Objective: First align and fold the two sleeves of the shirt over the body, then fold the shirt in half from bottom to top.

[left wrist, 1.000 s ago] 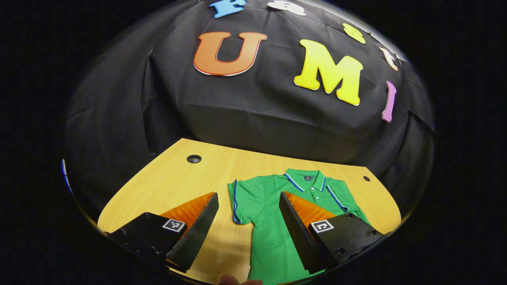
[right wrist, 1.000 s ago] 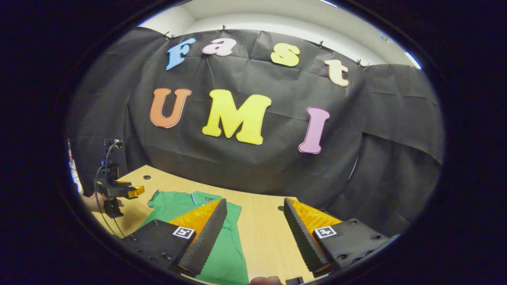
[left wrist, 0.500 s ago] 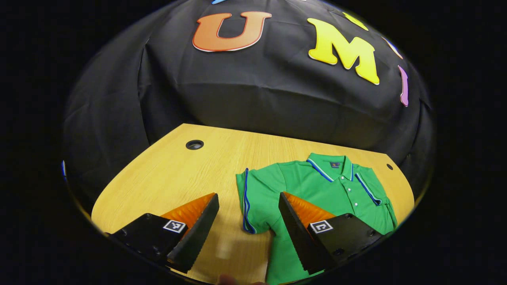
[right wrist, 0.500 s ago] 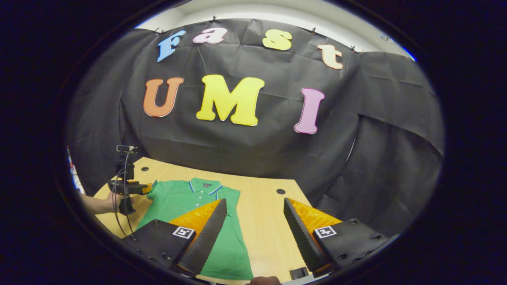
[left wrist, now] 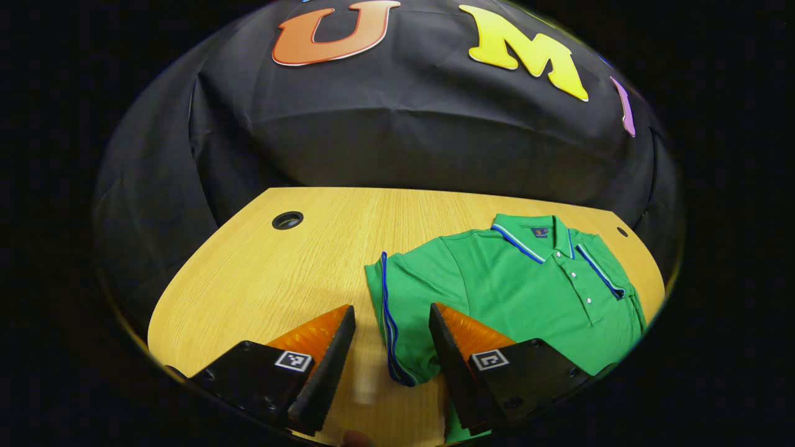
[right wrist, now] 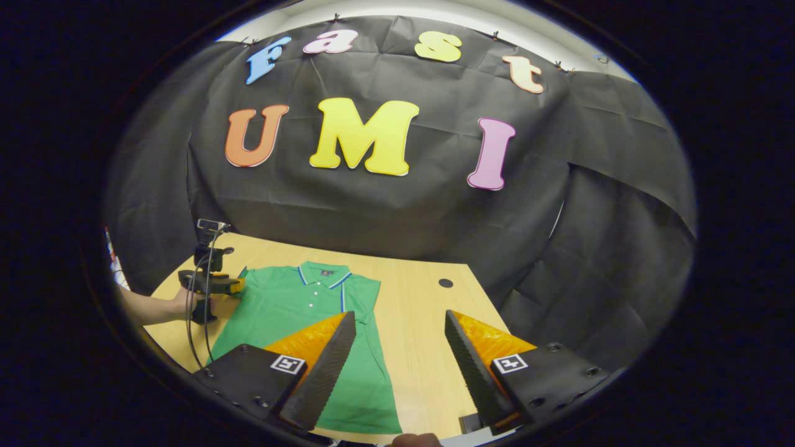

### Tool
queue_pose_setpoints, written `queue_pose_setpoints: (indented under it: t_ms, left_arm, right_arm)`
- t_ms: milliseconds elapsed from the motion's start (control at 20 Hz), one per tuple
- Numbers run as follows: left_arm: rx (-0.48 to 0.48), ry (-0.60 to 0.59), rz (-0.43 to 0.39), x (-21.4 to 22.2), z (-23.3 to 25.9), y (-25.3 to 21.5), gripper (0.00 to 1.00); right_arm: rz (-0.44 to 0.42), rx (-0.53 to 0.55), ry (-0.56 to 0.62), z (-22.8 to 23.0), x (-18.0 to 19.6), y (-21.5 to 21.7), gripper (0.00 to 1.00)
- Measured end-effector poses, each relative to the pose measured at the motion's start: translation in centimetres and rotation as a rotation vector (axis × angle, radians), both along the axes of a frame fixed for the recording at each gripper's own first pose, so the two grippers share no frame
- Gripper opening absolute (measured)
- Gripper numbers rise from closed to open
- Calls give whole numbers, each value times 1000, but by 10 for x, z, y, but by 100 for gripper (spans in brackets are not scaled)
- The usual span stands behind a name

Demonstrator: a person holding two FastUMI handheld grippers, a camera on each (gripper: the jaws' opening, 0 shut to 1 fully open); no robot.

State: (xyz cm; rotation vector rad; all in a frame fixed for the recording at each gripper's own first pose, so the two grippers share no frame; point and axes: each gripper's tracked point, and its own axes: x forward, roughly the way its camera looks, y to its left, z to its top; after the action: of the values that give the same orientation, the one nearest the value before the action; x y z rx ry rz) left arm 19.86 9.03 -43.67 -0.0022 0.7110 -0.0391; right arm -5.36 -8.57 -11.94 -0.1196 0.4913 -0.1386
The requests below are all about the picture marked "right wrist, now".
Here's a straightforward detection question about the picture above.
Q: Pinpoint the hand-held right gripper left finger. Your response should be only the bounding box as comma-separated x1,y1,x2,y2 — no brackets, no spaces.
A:
193,310,358,432

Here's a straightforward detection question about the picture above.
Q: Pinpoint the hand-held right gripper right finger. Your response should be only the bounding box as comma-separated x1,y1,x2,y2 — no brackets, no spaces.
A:
444,309,625,430

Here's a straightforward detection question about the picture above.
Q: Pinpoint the green T-shirt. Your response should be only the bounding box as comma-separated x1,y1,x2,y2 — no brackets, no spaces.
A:
208,261,403,435

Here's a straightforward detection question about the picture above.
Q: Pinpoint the black backdrop cloth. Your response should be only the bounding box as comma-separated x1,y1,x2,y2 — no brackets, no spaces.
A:
106,14,697,373

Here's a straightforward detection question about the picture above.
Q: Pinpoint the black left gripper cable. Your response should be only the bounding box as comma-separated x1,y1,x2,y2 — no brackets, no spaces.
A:
185,233,218,368

